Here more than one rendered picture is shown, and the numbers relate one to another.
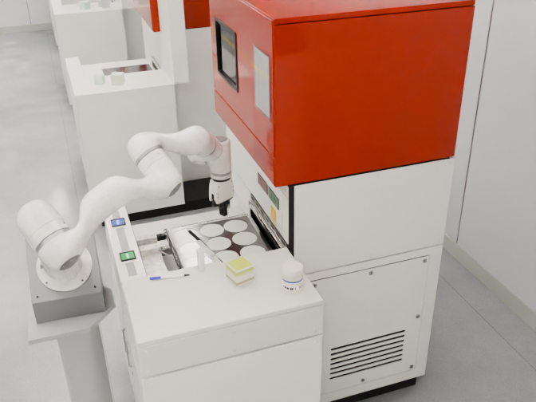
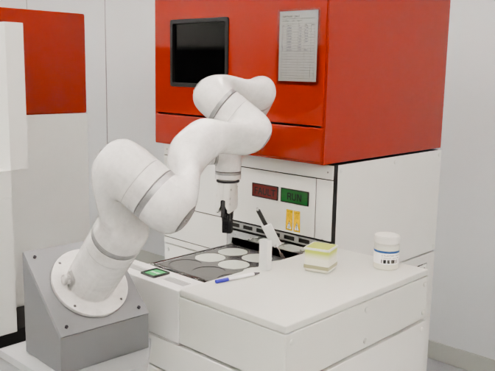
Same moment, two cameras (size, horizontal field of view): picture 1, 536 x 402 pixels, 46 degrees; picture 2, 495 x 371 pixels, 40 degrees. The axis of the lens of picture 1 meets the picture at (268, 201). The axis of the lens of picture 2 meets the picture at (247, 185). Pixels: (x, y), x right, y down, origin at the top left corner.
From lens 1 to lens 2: 140 cm
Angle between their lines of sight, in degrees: 32
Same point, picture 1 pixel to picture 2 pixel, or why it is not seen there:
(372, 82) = (392, 53)
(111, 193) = (211, 132)
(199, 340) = (339, 322)
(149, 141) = (227, 82)
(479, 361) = not seen: outside the picture
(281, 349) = (397, 341)
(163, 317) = (282, 304)
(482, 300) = not seen: hidden behind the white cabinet
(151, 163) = (240, 105)
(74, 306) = (113, 340)
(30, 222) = (132, 160)
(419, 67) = (420, 45)
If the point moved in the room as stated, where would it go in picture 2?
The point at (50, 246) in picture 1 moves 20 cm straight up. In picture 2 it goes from (169, 188) to (169, 89)
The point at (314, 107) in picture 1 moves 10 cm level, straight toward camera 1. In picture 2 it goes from (355, 71) to (373, 71)
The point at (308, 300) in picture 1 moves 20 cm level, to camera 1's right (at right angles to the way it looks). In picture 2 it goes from (414, 271) to (467, 263)
